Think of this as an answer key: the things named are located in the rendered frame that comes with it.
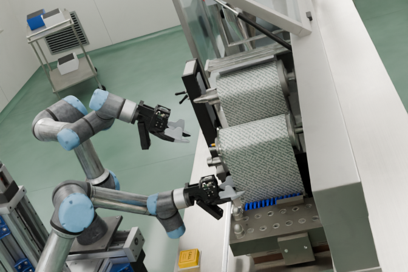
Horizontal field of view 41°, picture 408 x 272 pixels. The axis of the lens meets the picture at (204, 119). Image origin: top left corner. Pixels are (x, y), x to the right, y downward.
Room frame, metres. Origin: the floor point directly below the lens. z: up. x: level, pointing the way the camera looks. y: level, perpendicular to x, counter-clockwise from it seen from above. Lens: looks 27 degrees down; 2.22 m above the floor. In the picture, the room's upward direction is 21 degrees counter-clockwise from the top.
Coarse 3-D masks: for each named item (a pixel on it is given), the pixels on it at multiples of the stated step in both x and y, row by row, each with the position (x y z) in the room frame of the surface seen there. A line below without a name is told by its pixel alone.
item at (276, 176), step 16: (256, 160) 1.59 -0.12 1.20; (272, 160) 1.58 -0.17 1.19; (288, 160) 1.56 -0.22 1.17; (240, 176) 1.61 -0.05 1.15; (256, 176) 1.60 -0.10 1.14; (272, 176) 1.58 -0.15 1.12; (288, 176) 1.57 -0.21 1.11; (256, 192) 1.60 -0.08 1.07; (272, 192) 1.59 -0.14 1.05; (288, 192) 1.57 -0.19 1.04
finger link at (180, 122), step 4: (180, 120) 1.72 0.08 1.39; (184, 120) 1.72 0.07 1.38; (168, 124) 1.73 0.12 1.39; (172, 124) 1.72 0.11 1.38; (176, 124) 1.72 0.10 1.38; (180, 124) 1.72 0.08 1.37; (184, 124) 1.72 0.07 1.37; (172, 128) 1.72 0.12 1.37; (184, 132) 1.71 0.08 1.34; (184, 136) 1.71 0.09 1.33; (188, 136) 1.71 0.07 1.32
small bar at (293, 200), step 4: (296, 196) 1.53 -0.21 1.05; (300, 196) 1.52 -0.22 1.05; (276, 200) 1.54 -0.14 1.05; (280, 200) 1.53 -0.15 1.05; (284, 200) 1.53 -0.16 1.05; (288, 200) 1.52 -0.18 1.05; (292, 200) 1.51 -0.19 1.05; (296, 200) 1.51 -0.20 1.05; (300, 200) 1.50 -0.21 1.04; (276, 204) 1.52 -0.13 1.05; (280, 204) 1.52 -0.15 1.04; (284, 204) 1.52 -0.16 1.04; (288, 204) 1.51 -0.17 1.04; (292, 204) 1.51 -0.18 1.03; (296, 204) 1.51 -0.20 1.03
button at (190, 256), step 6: (180, 252) 1.62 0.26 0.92; (186, 252) 1.60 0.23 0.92; (192, 252) 1.59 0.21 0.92; (198, 252) 1.59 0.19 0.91; (180, 258) 1.58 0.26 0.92; (186, 258) 1.57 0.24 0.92; (192, 258) 1.56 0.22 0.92; (198, 258) 1.57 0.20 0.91; (180, 264) 1.56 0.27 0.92; (186, 264) 1.55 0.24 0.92; (192, 264) 1.54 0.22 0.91
